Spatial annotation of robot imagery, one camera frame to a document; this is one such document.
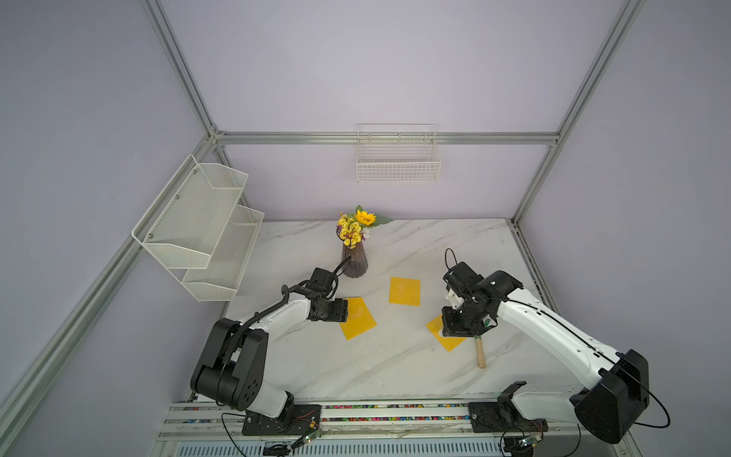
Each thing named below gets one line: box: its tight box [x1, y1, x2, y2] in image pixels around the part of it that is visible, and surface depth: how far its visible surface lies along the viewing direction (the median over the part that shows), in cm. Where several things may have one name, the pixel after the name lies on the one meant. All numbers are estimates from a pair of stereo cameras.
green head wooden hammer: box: [474, 335, 487, 369], surface depth 86 cm
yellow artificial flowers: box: [337, 204, 395, 250], surface depth 87 cm
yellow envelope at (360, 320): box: [338, 297, 378, 341], surface depth 95 cm
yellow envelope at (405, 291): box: [388, 276, 422, 307], surface depth 101 cm
